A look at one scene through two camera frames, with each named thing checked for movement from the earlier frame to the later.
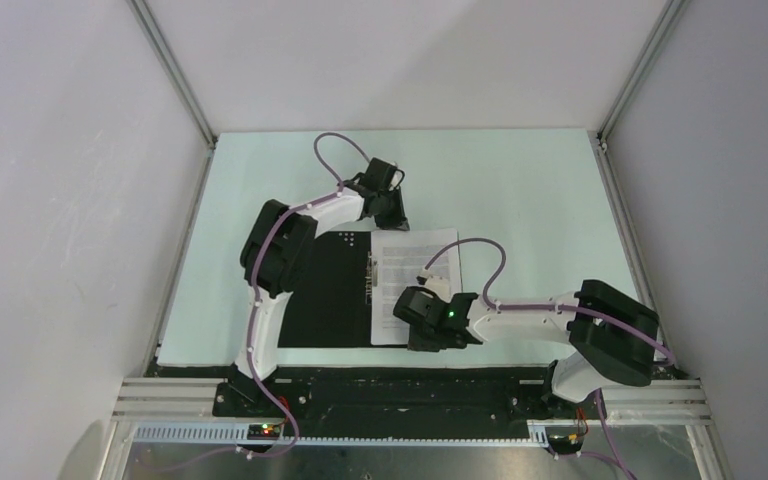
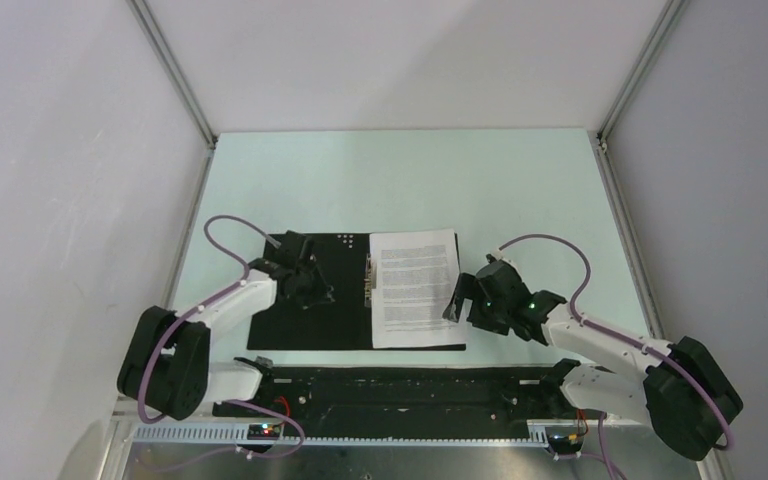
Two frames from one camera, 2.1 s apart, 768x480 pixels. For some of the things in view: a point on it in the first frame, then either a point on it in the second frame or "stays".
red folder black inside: x=332 y=310 stays
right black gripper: x=416 y=342 → x=468 y=288
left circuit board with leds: x=263 y=432 stays
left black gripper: x=398 y=221 → x=321 y=294
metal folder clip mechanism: x=371 y=277 stays
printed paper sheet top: x=402 y=255 stays
